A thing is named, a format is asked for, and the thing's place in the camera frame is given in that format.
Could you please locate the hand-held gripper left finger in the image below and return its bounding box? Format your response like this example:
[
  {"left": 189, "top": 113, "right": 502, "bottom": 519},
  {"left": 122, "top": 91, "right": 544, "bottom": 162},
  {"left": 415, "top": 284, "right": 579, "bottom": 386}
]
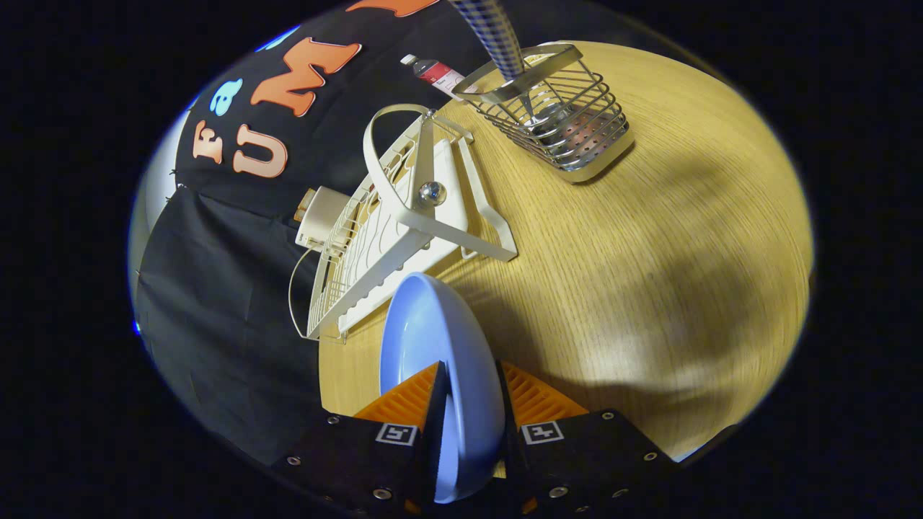
[{"left": 270, "top": 362, "right": 451, "bottom": 518}]

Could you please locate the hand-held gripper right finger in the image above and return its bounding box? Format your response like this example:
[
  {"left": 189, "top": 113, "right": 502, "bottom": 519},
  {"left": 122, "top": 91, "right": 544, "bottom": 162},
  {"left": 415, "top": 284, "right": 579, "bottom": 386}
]
[{"left": 495, "top": 359, "right": 681, "bottom": 518}]

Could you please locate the light blue plate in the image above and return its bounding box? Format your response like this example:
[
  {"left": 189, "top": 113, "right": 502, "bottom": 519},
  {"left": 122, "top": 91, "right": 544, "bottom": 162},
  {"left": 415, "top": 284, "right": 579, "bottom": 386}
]
[{"left": 380, "top": 272, "right": 505, "bottom": 503}]

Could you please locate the white dish rack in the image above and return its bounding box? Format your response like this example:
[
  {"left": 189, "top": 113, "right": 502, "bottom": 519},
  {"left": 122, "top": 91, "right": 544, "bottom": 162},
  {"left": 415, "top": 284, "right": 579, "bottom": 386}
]
[{"left": 288, "top": 103, "right": 518, "bottom": 343}]

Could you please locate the metal wire basket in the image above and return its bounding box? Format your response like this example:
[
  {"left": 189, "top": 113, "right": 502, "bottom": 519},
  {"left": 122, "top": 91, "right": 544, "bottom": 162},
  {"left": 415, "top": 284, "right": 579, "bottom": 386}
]
[{"left": 452, "top": 42, "right": 635, "bottom": 183}]

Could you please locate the white toaster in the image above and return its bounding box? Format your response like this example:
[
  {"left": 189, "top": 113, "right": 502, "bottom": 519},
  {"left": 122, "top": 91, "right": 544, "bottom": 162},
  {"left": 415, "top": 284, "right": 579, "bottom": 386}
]
[{"left": 294, "top": 186, "right": 355, "bottom": 252}]

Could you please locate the black backdrop cloth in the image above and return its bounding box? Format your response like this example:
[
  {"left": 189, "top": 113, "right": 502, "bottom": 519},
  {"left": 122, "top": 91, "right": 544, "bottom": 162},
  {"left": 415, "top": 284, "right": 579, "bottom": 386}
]
[{"left": 133, "top": 0, "right": 505, "bottom": 466}]

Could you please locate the clear water bottle red label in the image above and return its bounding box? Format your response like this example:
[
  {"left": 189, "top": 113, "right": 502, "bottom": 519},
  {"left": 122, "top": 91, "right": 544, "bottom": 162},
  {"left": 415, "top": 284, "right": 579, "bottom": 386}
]
[{"left": 400, "top": 53, "right": 469, "bottom": 99}]

